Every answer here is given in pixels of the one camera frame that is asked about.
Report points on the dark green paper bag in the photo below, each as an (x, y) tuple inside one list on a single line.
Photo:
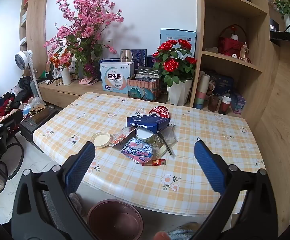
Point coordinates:
[(43, 75)]

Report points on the small blue purple box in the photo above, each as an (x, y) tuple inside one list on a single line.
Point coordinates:
[(238, 103)]

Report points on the black counter ledge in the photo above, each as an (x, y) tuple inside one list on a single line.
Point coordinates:
[(284, 38)]

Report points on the open cardboard box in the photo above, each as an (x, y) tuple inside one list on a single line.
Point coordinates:
[(39, 115)]

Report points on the white ribbed vase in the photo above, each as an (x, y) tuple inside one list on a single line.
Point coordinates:
[(66, 76)]

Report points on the red rose plant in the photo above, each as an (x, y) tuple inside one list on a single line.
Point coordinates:
[(172, 65)]

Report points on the pink pack teal print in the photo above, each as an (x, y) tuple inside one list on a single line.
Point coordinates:
[(142, 90)]

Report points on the purple artificial flowers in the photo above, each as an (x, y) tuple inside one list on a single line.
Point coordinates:
[(90, 70)]

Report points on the red white paper cup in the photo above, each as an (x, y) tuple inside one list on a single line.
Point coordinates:
[(225, 106)]

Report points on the glass perfume bottle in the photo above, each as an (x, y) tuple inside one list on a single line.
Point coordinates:
[(244, 52)]

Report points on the small navy box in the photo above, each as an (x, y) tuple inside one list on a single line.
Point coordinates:
[(151, 60)]

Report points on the black printed box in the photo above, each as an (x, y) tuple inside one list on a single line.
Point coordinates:
[(147, 73)]

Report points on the tall wooden side shelf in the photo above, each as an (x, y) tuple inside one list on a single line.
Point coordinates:
[(36, 17)]

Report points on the black tool case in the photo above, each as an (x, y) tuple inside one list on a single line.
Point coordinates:
[(35, 130)]

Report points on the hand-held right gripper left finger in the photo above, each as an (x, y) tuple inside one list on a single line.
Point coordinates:
[(81, 165)]

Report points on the crushed red can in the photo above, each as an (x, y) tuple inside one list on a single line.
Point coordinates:
[(161, 111)]

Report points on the white standing fan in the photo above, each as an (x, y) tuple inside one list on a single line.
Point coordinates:
[(22, 56)]

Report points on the wooden bookshelf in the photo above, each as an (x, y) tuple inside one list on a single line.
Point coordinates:
[(262, 55)]

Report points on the grey box gold emblem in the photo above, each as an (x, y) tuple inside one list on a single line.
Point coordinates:
[(126, 55)]

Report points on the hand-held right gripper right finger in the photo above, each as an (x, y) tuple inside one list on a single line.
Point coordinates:
[(210, 165)]

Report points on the brown plastic bin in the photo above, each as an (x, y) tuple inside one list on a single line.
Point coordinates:
[(115, 220)]

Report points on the white angular flower pot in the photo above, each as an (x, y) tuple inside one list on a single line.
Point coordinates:
[(178, 93)]

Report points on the cream round lid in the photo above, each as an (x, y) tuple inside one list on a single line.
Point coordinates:
[(100, 139)]

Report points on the pink fabric pouch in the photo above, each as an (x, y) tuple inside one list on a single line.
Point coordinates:
[(87, 81)]

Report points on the pink blossom artificial tree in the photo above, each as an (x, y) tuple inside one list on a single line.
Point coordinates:
[(85, 17)]

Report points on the white plastic tub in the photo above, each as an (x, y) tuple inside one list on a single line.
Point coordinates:
[(145, 135)]

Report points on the stack of pastel cups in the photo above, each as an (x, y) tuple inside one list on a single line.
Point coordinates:
[(201, 92)]

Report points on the yellow checked floral tablecloth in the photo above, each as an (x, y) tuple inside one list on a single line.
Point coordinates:
[(185, 142)]

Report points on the pile of clothes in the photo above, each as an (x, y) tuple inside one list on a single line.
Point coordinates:
[(22, 92)]

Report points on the large light blue box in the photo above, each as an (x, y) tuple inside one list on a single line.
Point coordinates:
[(177, 34)]

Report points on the brown glass cup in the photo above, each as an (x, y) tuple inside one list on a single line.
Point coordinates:
[(213, 103)]

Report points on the blue cartoon tin box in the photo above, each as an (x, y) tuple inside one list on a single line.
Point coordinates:
[(222, 83)]

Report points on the pink blue snack packet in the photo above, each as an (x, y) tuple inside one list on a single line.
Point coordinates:
[(135, 151)]

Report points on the white wall socket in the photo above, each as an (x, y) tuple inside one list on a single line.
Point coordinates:
[(108, 42)]

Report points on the blue coffee box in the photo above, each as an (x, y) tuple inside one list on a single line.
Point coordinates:
[(145, 122)]

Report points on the red plastic stick wrapper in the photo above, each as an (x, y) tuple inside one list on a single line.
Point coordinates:
[(155, 163)]

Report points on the large white printed box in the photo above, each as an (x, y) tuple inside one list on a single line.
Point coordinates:
[(116, 78)]

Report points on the crumpled clear plastic bag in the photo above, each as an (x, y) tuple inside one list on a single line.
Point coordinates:
[(170, 135)]

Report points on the orange artificial flowers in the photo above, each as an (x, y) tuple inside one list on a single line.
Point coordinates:
[(58, 60)]

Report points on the dark blue patterned box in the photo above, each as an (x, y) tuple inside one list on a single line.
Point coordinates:
[(138, 57)]

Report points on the red gift basket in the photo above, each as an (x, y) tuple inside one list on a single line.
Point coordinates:
[(231, 45)]

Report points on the blue white box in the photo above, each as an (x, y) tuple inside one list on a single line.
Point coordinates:
[(108, 60)]

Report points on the black pen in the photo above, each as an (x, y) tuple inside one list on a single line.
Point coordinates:
[(166, 145)]

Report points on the white red printed wrapper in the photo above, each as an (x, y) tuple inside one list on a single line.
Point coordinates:
[(120, 137)]

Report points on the low wooden cabinet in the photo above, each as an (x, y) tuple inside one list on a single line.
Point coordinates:
[(67, 92)]

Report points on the row of small brown bottles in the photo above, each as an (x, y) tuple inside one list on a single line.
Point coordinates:
[(58, 81)]

